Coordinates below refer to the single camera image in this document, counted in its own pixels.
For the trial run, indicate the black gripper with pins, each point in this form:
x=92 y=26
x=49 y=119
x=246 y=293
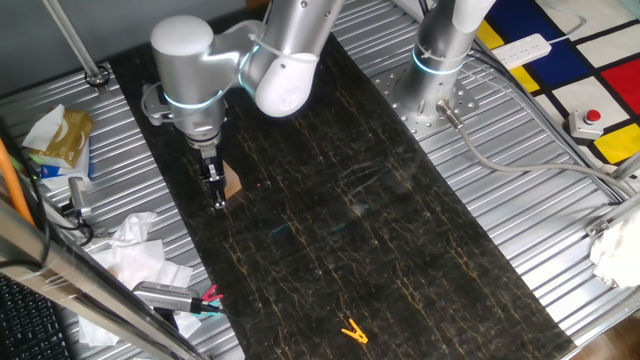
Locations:
x=210 y=167

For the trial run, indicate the small wooden block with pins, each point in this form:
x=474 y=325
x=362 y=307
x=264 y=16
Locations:
x=232 y=182

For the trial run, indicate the white power strip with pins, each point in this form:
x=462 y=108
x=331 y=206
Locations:
x=520 y=51

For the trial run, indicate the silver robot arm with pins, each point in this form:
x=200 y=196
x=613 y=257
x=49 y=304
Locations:
x=190 y=75

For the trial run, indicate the crumpled white tissue ball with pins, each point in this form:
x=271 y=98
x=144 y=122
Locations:
x=131 y=227

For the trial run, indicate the red clothespin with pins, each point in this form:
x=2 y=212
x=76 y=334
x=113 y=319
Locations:
x=212 y=292

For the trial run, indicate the white tissue paper sheets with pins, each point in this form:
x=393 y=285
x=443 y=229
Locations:
x=140 y=265

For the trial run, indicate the teal clothespin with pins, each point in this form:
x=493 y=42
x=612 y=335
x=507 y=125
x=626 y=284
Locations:
x=212 y=303

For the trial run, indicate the black marble pattern mat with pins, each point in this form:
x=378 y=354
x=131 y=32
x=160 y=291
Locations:
x=350 y=225

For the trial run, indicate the gold tissue pack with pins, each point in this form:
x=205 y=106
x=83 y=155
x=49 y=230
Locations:
x=70 y=137

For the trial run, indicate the blue and white package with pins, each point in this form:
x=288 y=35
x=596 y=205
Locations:
x=55 y=172

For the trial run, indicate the white tissue sheet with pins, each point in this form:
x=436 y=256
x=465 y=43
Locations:
x=42 y=127

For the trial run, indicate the orange clothespin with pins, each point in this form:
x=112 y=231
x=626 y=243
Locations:
x=355 y=333

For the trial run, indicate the orange tube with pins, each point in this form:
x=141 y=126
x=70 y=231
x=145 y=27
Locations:
x=12 y=185

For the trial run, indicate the aluminium pole with base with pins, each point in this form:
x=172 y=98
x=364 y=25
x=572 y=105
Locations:
x=75 y=45

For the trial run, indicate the black keyboard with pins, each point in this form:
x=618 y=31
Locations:
x=27 y=325

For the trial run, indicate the colourful squares floor mat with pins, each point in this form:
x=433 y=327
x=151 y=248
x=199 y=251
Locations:
x=565 y=65

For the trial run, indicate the grey emergency stop box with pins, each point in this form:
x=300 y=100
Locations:
x=585 y=125

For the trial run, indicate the white cloth bundle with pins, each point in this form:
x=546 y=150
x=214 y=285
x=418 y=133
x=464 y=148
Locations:
x=617 y=252

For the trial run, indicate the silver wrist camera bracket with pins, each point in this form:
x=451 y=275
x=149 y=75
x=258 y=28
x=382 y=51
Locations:
x=156 y=112

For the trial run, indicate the metal frame bar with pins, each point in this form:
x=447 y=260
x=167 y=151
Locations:
x=75 y=280

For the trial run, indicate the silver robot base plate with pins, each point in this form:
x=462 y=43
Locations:
x=400 y=107

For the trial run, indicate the silver corner bracket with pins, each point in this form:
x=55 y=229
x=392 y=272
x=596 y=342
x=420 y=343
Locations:
x=597 y=228

